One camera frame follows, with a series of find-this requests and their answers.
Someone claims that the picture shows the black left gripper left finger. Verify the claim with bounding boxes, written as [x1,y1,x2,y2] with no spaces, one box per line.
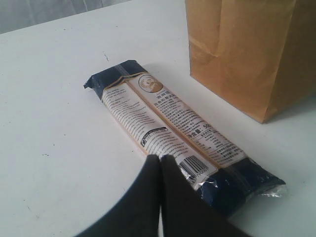
[77,155,162,237]

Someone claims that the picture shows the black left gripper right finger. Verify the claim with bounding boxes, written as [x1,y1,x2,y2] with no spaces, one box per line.
[160,155,248,237]

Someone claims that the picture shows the brown paper bag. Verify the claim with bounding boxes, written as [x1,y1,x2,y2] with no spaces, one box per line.
[185,0,316,123]

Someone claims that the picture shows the dark blue noodle packet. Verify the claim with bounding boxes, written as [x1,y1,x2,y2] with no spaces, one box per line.
[84,60,285,216]

